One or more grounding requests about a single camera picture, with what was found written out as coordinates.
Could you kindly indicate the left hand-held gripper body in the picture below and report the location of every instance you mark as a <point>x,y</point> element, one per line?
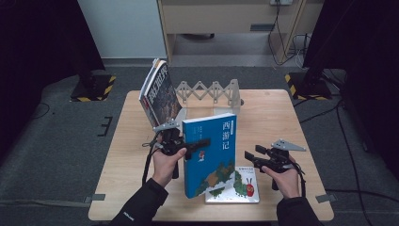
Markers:
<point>171,141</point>

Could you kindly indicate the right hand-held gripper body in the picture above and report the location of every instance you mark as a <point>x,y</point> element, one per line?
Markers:
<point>277,160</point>

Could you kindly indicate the white caterpillar picture book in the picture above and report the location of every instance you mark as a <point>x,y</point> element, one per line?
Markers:
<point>244,185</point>

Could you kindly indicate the thick blue book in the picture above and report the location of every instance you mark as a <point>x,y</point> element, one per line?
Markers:
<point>219,163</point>

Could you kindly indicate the dark illustrated magazine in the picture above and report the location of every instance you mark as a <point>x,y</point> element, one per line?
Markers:
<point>164,100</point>

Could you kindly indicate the grey expandable metal book rack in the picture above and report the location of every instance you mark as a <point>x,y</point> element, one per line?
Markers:
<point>216,91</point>

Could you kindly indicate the person's right hand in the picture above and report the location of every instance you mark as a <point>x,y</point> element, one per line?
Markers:
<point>287,183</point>

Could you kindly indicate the person's left hand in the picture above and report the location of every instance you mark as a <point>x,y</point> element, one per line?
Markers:
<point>164,169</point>

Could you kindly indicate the grey tape strip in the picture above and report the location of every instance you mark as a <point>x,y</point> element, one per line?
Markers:
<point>326,197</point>
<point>95,197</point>

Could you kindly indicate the white cabinet panel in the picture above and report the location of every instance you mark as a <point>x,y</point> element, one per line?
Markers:
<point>122,28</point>

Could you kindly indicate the light wooden office desk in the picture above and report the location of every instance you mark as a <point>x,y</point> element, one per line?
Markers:
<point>219,15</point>

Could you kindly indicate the dark curtain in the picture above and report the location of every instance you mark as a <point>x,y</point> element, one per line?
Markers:
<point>367,47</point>
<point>37,47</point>

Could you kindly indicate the white power strip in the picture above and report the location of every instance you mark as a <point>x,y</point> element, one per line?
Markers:
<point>280,2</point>

